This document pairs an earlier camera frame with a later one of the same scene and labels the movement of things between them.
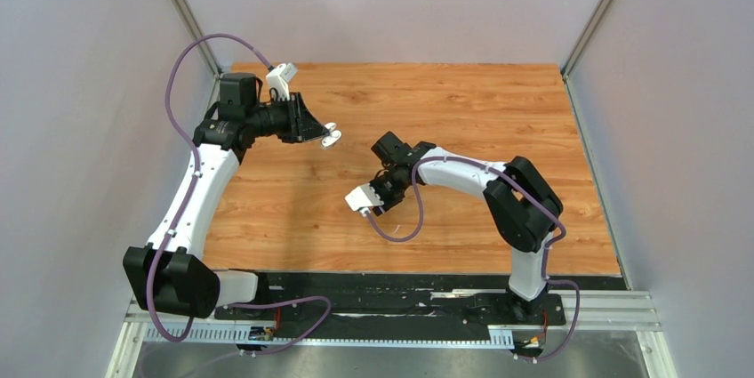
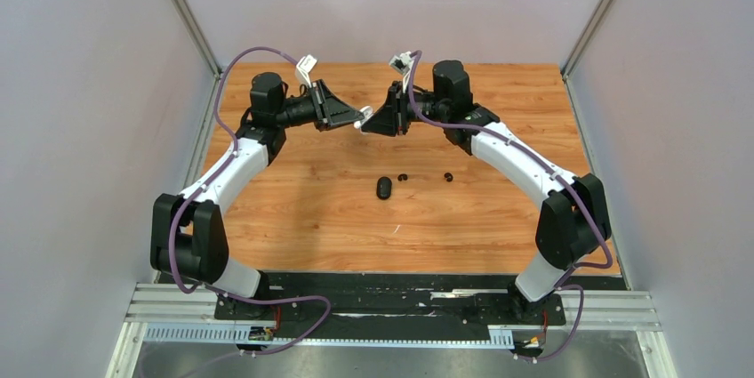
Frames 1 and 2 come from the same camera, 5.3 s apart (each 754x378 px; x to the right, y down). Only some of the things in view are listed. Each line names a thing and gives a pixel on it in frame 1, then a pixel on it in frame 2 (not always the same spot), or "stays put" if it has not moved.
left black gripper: [300, 124] → [330, 112]
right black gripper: [388, 203] → [392, 118]
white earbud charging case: [334, 134] → [366, 111]
